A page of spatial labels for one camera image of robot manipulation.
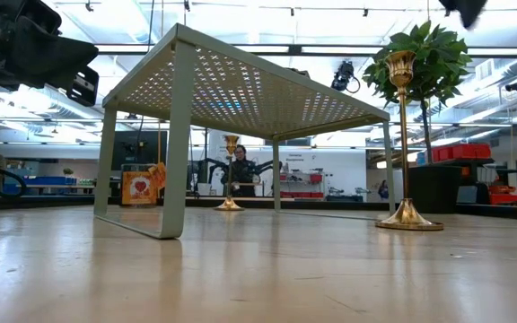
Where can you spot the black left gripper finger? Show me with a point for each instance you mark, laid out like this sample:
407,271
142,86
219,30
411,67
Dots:
52,45
47,67

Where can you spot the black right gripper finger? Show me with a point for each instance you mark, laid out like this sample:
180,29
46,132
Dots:
465,11

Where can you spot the orange heart-print candle tin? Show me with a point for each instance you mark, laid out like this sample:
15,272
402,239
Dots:
139,188

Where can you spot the gold candlestick holder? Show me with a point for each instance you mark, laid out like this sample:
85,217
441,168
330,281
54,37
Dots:
409,220
229,205

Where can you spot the green leafy plant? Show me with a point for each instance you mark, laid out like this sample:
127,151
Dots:
438,58

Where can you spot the blue storage crates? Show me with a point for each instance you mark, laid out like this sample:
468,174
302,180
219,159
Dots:
47,180

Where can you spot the black monitor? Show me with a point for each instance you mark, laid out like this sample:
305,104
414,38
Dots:
142,148

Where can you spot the red storage bins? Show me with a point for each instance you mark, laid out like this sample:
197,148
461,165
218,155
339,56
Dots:
460,152

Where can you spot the black plant pot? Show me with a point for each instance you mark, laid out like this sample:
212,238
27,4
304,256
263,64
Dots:
433,188

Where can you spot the orange storage bins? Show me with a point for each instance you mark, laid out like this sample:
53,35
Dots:
507,198

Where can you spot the green perforated metal shelf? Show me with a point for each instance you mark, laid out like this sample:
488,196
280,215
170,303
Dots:
240,89

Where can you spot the tool rack with red bins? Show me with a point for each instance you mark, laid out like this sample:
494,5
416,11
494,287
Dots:
314,178

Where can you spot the black background robot arms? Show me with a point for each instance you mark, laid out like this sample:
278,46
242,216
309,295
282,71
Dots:
267,167

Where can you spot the black ceiling camera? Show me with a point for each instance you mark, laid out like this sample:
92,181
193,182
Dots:
515,85
343,74

